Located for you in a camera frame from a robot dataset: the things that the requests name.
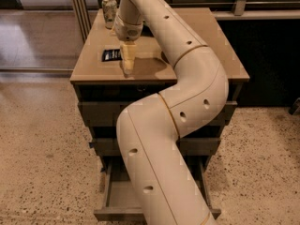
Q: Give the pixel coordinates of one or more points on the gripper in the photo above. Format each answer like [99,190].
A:
[127,31]

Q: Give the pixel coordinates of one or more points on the black rxbar chocolate bar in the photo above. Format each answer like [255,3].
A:
[111,55]

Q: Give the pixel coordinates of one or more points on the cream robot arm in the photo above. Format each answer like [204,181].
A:
[148,129]

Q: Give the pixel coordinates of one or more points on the grey top drawer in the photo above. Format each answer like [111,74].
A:
[104,114]

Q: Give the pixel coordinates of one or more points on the grey open bottom drawer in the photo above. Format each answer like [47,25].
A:
[120,202]

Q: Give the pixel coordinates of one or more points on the silver green soda can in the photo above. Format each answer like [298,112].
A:
[109,8]

